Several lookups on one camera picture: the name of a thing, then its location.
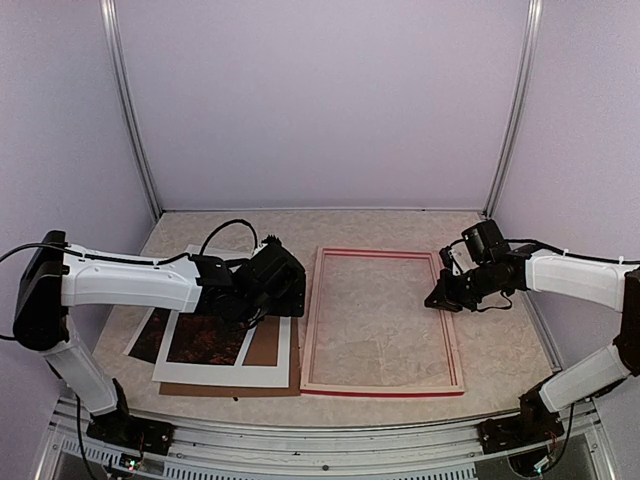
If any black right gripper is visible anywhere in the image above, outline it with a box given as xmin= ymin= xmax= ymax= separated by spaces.
xmin=426 ymin=261 xmax=507 ymax=312

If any red forest photo print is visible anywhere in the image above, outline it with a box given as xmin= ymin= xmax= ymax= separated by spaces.
xmin=126 ymin=308 xmax=247 ymax=365

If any white photo mat board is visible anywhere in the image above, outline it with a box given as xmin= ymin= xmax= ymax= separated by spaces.
xmin=150 ymin=243 xmax=296 ymax=389

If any light wood picture frame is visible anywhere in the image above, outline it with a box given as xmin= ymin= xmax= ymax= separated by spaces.
xmin=300 ymin=247 xmax=465 ymax=399

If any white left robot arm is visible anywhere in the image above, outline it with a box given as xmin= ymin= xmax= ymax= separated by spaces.
xmin=12 ymin=230 xmax=306 ymax=445

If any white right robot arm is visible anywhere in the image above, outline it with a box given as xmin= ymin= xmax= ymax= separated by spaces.
xmin=424 ymin=244 xmax=639 ymax=444

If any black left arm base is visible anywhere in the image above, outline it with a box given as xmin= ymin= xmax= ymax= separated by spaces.
xmin=87 ymin=379 xmax=175 ymax=456

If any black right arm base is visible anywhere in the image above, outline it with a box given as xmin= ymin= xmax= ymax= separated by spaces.
xmin=477 ymin=390 xmax=565 ymax=454

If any brown cardboard backing board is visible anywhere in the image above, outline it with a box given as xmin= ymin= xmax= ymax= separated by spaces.
xmin=159 ymin=319 xmax=300 ymax=398

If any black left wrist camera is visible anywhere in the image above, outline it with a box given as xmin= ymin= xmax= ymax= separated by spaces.
xmin=232 ymin=235 xmax=306 ymax=305

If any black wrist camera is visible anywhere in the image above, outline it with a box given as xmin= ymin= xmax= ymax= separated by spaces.
xmin=232 ymin=235 xmax=306 ymax=305
xmin=461 ymin=219 xmax=510 ymax=265

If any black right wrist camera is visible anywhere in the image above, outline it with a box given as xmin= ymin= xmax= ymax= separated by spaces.
xmin=461 ymin=219 xmax=510 ymax=265

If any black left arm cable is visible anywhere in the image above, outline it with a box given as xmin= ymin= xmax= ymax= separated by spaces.
xmin=198 ymin=218 xmax=257 ymax=256

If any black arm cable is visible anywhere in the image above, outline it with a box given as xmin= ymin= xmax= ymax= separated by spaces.
xmin=198 ymin=218 xmax=257 ymax=256
xmin=509 ymin=238 xmax=640 ymax=269

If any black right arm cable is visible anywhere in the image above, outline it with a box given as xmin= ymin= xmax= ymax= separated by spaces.
xmin=509 ymin=238 xmax=640 ymax=269

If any aluminium front rail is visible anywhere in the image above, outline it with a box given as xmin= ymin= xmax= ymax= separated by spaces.
xmin=34 ymin=398 xmax=616 ymax=479

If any left aluminium corner post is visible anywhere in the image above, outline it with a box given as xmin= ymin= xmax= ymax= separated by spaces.
xmin=99 ymin=0 xmax=163 ymax=221

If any aluminium corner post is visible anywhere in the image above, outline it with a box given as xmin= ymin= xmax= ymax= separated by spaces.
xmin=482 ymin=0 xmax=544 ymax=219
xmin=99 ymin=0 xmax=163 ymax=221

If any right aluminium corner post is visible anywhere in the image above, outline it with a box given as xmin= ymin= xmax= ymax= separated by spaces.
xmin=482 ymin=0 xmax=544 ymax=219

